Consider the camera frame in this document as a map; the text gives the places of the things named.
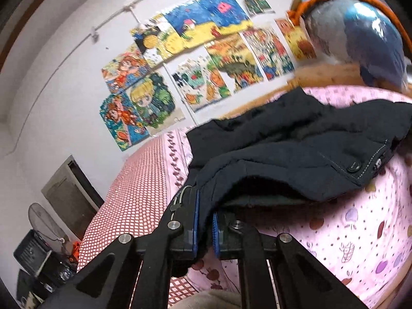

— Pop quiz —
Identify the black large garment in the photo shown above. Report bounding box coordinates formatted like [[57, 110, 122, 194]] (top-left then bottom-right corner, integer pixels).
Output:
[[186, 86, 412, 233]]

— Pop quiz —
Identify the orange toy block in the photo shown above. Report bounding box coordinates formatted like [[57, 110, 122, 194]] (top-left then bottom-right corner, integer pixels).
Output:
[[69, 241, 81, 262]]

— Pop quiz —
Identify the pink apple print quilt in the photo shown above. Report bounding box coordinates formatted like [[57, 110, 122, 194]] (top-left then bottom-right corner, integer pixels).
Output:
[[169, 86, 411, 308]]

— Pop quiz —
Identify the black storage crate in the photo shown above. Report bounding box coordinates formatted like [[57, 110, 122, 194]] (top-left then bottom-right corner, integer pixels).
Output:
[[13, 229, 52, 276]]

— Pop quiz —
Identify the red white checkered quilt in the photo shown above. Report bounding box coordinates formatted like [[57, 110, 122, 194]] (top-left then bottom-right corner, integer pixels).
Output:
[[77, 134, 197, 306]]

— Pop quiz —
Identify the grey electric fan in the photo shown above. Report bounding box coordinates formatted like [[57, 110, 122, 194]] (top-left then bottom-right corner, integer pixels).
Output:
[[28, 202, 71, 255]]

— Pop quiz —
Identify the diving girl drawing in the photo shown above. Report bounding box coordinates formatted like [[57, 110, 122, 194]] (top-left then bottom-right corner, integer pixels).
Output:
[[99, 93, 149, 151]]

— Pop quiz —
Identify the blond boy drawing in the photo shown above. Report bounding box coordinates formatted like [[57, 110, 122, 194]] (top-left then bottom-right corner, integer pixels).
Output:
[[126, 71, 185, 135]]

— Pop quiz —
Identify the orange hair girl drawing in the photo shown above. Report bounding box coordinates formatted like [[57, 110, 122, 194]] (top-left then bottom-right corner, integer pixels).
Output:
[[101, 43, 150, 94]]

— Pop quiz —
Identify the fruit drinks drawing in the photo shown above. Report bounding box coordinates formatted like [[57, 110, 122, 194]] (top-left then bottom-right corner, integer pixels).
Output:
[[166, 46, 232, 112]]

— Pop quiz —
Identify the yellow bear drawing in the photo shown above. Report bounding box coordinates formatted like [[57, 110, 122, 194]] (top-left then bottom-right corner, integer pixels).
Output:
[[275, 18, 316, 61]]

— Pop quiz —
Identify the orange green landscape drawing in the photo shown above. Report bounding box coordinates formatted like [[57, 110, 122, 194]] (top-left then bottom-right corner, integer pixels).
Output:
[[205, 33, 263, 92]]

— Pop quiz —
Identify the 2024 dragon drawing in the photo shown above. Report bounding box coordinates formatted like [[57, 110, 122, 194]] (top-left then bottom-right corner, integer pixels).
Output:
[[243, 24, 294, 80]]

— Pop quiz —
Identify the sun and moon drawing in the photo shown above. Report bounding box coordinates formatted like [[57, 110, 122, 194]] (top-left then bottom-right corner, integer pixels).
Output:
[[130, 14, 185, 68]]

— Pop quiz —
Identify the orange blue storage bag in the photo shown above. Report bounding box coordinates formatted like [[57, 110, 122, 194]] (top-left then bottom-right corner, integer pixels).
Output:
[[286, 0, 411, 57]]

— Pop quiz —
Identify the blue grey bagged bedding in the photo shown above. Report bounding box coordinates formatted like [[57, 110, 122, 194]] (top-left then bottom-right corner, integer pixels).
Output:
[[304, 0, 406, 91]]

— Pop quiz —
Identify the blue yellow sea drawing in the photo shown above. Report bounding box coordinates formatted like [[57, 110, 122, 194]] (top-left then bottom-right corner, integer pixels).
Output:
[[164, 0, 253, 49]]

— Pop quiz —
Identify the grey wall cabinet door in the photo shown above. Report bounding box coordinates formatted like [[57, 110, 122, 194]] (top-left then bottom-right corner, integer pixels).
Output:
[[41, 156, 104, 240]]

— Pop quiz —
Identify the wooden bed frame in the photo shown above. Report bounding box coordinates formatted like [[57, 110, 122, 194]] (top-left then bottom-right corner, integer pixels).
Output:
[[221, 64, 411, 119]]

